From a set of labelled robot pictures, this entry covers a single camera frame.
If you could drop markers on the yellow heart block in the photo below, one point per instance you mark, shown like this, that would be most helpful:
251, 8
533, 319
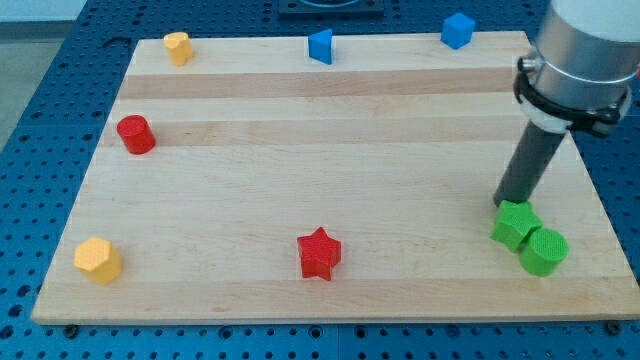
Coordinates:
178, 46

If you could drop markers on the red cylinder block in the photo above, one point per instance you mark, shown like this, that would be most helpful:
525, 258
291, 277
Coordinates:
136, 134

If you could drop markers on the yellow hexagon block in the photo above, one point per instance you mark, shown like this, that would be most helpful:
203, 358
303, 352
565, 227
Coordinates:
98, 260

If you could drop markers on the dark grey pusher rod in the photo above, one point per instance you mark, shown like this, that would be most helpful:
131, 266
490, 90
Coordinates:
528, 163

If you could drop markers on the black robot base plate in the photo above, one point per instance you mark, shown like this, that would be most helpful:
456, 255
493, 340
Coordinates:
298, 8

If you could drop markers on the red star block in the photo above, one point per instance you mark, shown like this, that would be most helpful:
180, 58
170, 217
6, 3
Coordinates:
319, 254

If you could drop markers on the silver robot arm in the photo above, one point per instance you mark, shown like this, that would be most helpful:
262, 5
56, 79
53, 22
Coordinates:
578, 72

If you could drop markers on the blue cube block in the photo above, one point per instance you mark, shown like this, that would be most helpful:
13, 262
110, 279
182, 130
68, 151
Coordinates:
457, 30

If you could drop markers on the green cylinder block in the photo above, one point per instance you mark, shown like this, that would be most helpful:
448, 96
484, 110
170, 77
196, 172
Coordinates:
543, 252

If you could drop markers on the green star block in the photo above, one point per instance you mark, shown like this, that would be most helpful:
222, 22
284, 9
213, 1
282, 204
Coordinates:
514, 223

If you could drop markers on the blue triangle block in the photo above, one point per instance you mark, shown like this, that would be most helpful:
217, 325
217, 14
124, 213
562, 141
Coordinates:
320, 46

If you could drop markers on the wooden board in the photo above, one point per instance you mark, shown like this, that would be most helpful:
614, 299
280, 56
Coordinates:
395, 149

